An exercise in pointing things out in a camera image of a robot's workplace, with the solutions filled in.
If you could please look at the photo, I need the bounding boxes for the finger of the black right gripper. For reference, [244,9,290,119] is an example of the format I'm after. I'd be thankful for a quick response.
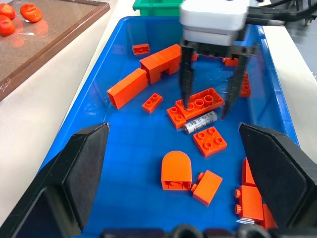
[219,53,249,120]
[178,46,196,110]

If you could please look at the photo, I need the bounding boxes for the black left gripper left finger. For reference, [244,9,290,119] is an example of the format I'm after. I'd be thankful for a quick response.
[0,122,110,238]

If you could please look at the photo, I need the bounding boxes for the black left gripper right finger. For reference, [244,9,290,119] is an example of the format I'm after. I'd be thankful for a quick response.
[238,122,317,238]

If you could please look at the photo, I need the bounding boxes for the green plastic bin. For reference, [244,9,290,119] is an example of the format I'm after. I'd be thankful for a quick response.
[132,0,185,18]

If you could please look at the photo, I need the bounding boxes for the blue plastic bin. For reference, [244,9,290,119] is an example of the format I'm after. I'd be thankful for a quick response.
[37,16,301,238]

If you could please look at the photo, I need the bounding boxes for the orange studded upright brick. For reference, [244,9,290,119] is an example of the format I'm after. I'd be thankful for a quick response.
[239,72,252,98]

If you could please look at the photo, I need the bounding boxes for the orange eight-stud brick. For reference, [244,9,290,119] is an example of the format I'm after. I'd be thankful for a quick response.
[175,87,224,120]

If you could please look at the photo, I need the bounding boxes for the large orange arch block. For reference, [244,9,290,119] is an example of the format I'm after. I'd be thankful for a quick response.
[139,44,183,85]

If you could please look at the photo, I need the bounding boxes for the orange sloped brick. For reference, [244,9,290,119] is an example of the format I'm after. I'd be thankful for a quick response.
[241,157,257,186]

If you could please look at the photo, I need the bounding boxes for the orange two-stud brick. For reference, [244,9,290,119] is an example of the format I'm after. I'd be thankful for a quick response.
[142,93,163,115]

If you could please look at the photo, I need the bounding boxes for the silver cylindrical battery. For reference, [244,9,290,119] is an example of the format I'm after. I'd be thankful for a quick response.
[183,111,219,134]

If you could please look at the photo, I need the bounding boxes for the orange brick with side studs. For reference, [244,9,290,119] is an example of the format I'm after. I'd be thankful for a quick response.
[234,184,265,224]

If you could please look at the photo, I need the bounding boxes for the orange brick piece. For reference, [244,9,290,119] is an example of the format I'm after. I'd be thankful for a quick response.
[262,204,277,231]

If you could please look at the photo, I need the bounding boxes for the small orange hollow brick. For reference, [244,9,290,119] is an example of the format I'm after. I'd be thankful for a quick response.
[132,43,151,56]

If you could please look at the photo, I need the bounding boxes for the orange four-stud flat plate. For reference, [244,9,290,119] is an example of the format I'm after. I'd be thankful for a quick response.
[192,126,228,158]

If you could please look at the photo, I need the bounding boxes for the long orange hollow block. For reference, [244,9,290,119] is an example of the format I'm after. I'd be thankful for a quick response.
[106,68,150,110]

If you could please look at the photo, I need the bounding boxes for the orange smooth-sided brick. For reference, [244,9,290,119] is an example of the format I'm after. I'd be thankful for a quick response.
[190,170,223,207]

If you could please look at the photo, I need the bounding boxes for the orange rounded-top brick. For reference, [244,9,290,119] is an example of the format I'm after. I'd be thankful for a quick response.
[160,150,193,191]

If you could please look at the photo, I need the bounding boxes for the brown framed tray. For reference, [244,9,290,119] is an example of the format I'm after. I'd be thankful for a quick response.
[0,0,110,102]

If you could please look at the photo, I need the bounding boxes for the red tomato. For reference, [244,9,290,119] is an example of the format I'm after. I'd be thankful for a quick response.
[0,14,16,37]
[0,4,16,20]
[20,3,43,23]

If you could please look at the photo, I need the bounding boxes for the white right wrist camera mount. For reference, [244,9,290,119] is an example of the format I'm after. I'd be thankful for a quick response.
[179,0,250,47]

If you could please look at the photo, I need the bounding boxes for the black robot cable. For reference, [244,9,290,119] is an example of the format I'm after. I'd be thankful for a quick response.
[247,0,316,26]

